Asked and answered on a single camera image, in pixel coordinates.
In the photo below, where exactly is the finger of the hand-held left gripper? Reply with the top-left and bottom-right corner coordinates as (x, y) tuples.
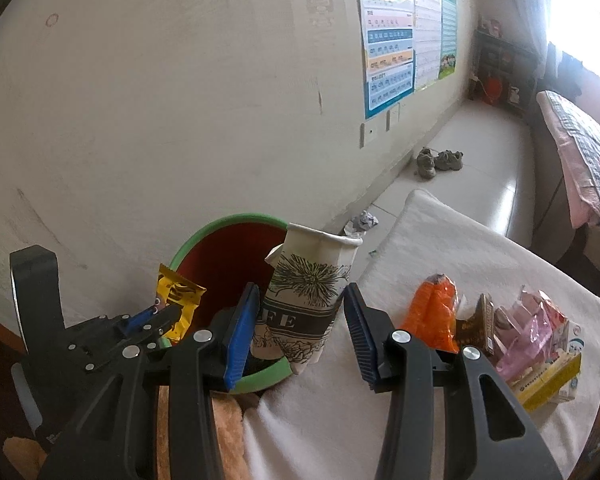
(140, 307), (183, 348)
(115, 307), (160, 336)

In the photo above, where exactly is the pink plastic wrapper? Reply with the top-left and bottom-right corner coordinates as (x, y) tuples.
(495, 310), (548, 386)

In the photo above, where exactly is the orange bucket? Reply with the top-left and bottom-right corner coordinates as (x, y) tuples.
(485, 76), (506, 106)

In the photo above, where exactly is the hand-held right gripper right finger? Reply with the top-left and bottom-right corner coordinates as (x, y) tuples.
(344, 284), (563, 480)

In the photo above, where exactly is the sheer curtain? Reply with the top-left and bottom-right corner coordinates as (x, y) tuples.
(500, 0), (556, 76)

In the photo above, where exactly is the green and red trash bin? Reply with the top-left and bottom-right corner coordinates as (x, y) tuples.
(157, 215), (295, 393)

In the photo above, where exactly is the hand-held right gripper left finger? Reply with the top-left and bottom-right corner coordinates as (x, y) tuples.
(37, 282), (261, 480)

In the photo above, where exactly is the white wall poster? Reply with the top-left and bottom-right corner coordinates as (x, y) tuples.
(412, 0), (443, 92)

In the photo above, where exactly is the brown small box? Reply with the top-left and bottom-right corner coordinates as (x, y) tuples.
(457, 293), (496, 356)

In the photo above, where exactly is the crumpled silver wrapper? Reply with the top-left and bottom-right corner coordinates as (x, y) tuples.
(344, 210), (378, 238)

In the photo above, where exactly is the blue bordered wall poster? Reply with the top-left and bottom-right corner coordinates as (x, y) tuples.
(355, 0), (416, 121)

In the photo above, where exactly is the white milk carton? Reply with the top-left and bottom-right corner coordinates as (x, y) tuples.
(550, 320), (584, 401)

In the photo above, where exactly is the orange snack wrapper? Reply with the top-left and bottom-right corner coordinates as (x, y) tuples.
(401, 273), (461, 353)

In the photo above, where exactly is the bed with patchwork quilt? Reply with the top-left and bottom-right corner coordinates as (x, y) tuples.
(536, 90), (600, 231)

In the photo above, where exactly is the grey sneaker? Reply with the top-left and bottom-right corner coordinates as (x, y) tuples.
(432, 149), (464, 172)
(416, 147), (437, 179)

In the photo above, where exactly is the printed paper cup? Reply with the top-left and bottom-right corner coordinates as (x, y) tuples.
(252, 222), (363, 376)

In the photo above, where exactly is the dark storage shelf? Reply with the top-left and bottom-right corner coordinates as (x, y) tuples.
(472, 30), (538, 118)

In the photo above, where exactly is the white towel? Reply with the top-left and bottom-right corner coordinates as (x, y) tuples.
(242, 190), (600, 480)

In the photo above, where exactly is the dark clothes pile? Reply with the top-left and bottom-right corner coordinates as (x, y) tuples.
(555, 50), (596, 101)

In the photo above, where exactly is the gold snack wrapper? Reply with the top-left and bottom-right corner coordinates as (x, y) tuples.
(155, 264), (207, 343)

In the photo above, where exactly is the pale pink torn wrapper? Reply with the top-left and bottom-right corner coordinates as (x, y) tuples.
(517, 285), (567, 333)

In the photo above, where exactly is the yellow paper box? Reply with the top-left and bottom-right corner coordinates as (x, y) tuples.
(510, 350), (581, 411)

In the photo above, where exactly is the green bordered wall poster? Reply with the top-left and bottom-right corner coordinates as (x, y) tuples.
(439, 0), (458, 81)

